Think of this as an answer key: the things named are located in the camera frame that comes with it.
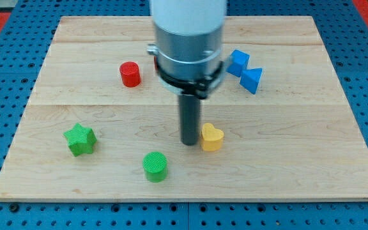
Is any red cylinder block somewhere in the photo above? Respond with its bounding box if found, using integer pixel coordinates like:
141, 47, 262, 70
119, 61, 141, 88

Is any blue cube block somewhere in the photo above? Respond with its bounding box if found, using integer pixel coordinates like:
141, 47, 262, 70
226, 50, 250, 77

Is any yellow heart block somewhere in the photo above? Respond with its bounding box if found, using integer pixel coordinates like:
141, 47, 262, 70
201, 123, 224, 151

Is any green cylinder block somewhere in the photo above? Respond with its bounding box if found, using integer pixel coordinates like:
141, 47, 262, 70
142, 151, 168, 183

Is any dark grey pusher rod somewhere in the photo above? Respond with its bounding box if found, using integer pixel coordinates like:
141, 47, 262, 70
178, 95, 201, 146

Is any blue triangle block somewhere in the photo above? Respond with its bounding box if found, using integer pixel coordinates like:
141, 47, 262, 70
240, 68, 263, 95

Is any green star block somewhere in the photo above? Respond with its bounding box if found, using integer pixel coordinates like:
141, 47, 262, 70
63, 123, 97, 157

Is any small red block behind arm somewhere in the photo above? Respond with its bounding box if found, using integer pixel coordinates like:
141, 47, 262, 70
153, 56, 158, 72

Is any wooden board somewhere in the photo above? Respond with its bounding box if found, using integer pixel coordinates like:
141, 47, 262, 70
0, 16, 368, 203

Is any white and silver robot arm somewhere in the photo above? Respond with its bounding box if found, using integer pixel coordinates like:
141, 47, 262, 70
148, 0, 229, 100

